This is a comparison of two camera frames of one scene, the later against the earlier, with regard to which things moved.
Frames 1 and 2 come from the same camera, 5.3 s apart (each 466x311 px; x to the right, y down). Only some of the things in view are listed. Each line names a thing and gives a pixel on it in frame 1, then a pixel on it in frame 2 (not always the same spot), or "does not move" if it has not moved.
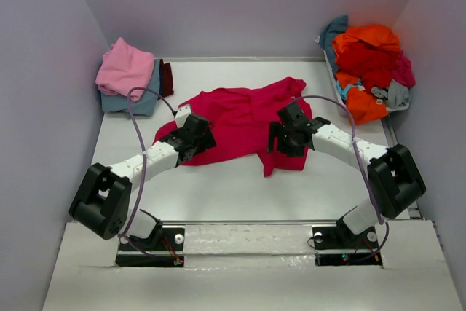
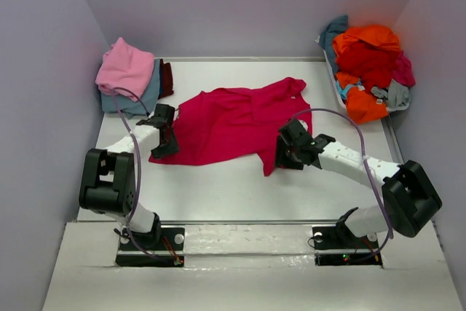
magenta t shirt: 239,119 does not move
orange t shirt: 362,105 does not move
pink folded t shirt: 124,71 does not move
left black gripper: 206,142 → 172,148
